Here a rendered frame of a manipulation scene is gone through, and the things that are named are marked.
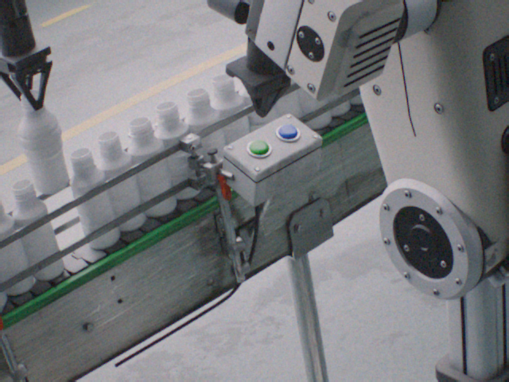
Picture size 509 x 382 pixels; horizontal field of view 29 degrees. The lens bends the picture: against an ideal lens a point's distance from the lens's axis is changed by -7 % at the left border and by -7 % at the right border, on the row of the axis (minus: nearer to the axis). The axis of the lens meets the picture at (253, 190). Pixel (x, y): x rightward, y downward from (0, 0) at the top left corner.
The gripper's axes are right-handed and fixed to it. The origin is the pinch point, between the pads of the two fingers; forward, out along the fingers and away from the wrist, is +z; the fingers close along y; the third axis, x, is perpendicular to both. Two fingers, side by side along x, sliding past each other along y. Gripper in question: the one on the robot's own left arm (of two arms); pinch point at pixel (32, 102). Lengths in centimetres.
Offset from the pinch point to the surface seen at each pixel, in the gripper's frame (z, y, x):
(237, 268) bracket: 38.4, 11.9, 22.8
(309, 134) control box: 17.7, 19.6, 36.3
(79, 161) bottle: 12.1, 2.3, 4.6
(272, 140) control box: 16.8, 17.3, 30.6
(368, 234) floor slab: 129, -86, 139
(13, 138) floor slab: 130, -284, 107
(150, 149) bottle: 15.6, 3.6, 17.0
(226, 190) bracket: 23.4, 13.0, 23.2
